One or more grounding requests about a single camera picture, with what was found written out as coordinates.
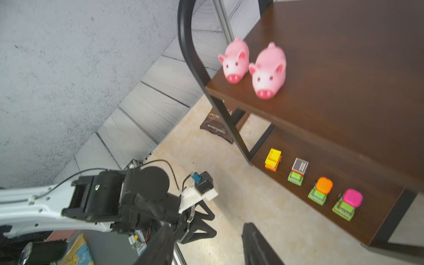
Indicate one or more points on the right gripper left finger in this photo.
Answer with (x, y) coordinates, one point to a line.
(160, 249)

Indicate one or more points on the black cylinder off table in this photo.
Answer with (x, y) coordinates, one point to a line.
(43, 253)

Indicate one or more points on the green truck pink drum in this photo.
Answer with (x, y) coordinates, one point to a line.
(348, 202)

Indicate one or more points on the pink pig toy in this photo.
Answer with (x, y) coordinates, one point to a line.
(269, 71)
(235, 61)

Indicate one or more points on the orange yellow dump truck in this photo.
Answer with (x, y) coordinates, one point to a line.
(273, 160)

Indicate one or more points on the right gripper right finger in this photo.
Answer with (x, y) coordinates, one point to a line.
(257, 250)

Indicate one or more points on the left aluminium frame post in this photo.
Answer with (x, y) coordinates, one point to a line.
(223, 19)

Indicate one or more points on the yellow blue box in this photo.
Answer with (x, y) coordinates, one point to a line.
(79, 254)

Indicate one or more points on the green truck orange drum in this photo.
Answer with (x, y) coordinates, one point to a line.
(321, 190)

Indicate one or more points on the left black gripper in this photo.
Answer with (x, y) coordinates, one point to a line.
(129, 221)

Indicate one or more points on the Kettle potato chips bag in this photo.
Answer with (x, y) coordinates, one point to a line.
(215, 125)

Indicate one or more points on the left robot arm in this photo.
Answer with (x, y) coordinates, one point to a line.
(112, 201)

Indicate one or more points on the two-tier wooden metal shelf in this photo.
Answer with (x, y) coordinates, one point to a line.
(352, 106)

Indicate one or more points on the green truck picture box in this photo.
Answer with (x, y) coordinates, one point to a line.
(298, 171)

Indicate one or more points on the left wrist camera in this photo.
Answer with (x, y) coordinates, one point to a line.
(196, 188)

